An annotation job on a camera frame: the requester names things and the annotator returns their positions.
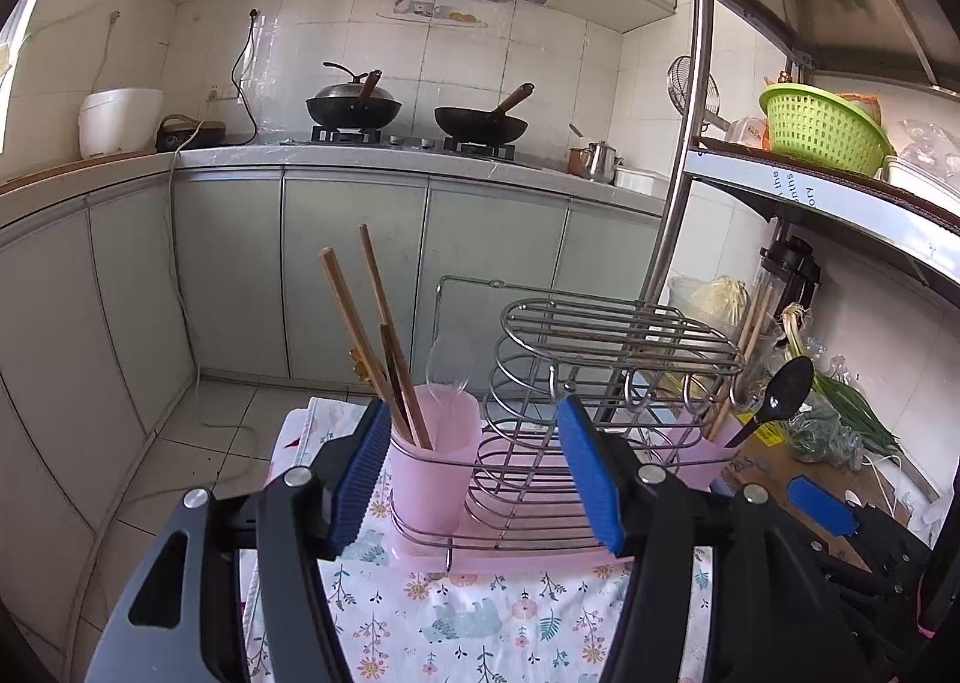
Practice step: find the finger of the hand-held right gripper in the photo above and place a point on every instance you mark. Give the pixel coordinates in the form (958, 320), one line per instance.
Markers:
(821, 503)

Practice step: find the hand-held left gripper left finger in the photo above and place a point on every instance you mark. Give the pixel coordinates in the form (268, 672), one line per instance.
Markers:
(360, 480)

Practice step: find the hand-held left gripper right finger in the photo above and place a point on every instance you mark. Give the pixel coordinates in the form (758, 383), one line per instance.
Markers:
(592, 480)

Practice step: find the pink utensil cup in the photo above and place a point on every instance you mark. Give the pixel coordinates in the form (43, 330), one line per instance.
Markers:
(442, 480)
(697, 462)

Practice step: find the gold flower spoon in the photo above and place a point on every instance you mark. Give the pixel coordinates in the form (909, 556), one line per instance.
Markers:
(358, 362)

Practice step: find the black spoon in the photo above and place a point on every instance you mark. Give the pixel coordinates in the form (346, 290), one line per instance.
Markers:
(791, 387)

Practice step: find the dark wooden chopstick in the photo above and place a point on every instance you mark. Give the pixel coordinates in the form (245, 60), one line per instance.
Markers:
(390, 361)

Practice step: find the clear plastic spoon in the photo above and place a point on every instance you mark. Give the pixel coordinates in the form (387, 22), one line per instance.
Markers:
(450, 361)

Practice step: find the light wooden chopstick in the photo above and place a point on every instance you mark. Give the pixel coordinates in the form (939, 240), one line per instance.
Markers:
(360, 323)
(375, 278)
(763, 316)
(752, 323)

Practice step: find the flat cardboard box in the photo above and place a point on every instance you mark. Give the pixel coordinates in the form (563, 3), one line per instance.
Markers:
(765, 473)

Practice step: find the clear plastic vegetable bag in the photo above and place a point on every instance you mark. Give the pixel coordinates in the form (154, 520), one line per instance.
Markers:
(821, 436)

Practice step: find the green onions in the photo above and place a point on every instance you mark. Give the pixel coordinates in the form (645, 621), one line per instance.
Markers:
(847, 398)

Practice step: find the pink drip tray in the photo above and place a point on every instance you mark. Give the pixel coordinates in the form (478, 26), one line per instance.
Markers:
(510, 559)

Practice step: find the floral printed cloth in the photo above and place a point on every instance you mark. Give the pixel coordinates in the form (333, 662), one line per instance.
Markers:
(465, 615)

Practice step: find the grey lower kitchen cabinets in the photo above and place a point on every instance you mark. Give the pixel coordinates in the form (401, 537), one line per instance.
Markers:
(352, 263)

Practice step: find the black blender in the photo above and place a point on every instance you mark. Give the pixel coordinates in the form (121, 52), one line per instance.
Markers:
(787, 271)

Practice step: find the white dish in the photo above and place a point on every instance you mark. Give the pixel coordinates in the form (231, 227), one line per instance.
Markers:
(637, 179)

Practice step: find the steel kettle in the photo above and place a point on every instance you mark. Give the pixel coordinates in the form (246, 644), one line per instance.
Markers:
(600, 164)

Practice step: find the copper pot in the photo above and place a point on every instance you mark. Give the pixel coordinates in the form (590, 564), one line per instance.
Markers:
(577, 160)

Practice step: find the white plastic container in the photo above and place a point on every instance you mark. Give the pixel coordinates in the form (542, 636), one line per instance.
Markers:
(919, 177)

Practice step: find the gas stove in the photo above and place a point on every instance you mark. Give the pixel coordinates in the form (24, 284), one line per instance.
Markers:
(420, 143)

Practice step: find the green plastic basket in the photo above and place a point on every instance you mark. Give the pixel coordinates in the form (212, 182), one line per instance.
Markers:
(817, 128)

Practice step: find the black wok with lid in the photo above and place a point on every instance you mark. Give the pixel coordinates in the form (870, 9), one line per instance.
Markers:
(352, 106)

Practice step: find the white plastic bag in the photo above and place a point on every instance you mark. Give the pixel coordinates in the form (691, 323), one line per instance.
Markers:
(746, 132)

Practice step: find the clear plastic bags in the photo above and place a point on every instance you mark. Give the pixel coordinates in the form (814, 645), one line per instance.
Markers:
(930, 139)

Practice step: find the black electric pot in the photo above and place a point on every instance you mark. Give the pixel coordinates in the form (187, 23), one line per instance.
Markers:
(191, 134)

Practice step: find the orange bag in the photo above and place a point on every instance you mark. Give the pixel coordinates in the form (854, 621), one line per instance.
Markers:
(862, 106)

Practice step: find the metal shelf unit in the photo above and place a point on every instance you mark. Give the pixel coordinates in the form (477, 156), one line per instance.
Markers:
(701, 91)

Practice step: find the white rice cooker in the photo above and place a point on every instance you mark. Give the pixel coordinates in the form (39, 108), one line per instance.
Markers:
(120, 124)

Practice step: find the window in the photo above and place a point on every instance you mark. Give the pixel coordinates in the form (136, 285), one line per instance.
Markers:
(9, 113)

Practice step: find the glass wall shelf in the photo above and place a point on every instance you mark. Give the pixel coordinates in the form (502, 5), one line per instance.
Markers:
(431, 8)

